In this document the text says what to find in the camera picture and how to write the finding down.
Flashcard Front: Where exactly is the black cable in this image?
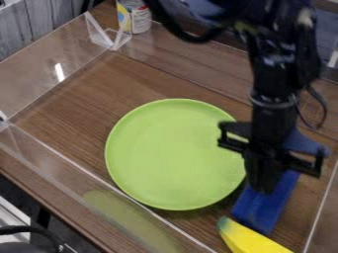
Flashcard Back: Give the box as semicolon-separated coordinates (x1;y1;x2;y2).
0;226;64;253

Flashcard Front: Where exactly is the yellow green banana toy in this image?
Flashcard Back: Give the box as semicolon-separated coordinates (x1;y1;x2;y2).
217;216;294;253

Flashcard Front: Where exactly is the green round plate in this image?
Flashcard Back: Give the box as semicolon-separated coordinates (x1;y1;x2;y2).
104;99;246;211

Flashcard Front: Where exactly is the clear acrylic enclosure wall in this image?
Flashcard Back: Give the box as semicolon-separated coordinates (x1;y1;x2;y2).
0;9;338;253

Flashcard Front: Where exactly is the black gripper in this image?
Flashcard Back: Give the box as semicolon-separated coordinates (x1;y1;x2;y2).
217;99;328;194

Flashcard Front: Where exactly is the white labelled can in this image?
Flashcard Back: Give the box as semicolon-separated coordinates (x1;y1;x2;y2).
116;0;152;35

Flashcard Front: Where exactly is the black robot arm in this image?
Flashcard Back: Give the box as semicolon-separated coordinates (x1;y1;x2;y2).
144;0;327;194

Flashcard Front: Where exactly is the blue star-shaped block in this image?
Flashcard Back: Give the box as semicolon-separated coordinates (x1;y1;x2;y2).
231;171;299;235

